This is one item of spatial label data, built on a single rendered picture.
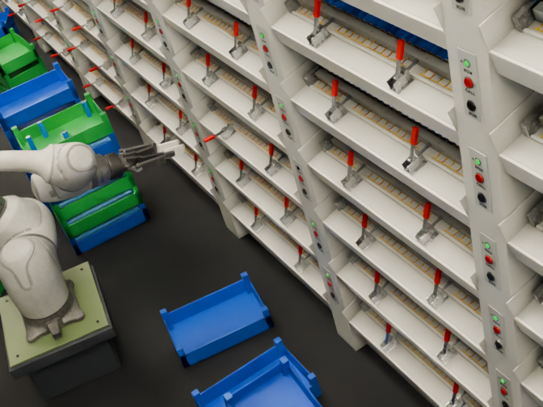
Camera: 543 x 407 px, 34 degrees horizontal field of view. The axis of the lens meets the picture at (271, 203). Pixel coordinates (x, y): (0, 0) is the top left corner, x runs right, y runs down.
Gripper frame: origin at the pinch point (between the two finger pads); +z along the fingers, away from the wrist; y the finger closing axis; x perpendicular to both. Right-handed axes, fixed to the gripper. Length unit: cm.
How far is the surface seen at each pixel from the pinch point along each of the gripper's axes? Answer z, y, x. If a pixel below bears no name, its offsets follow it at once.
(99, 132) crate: -4, -52, -15
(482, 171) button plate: 3, 121, 47
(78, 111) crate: -4, -72, -15
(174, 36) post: 11.3, -15.4, 27.3
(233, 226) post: 28, -18, -46
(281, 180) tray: 18.0, 32.2, -1.0
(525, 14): 2, 127, 76
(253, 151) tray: 19.3, 14.5, -0.2
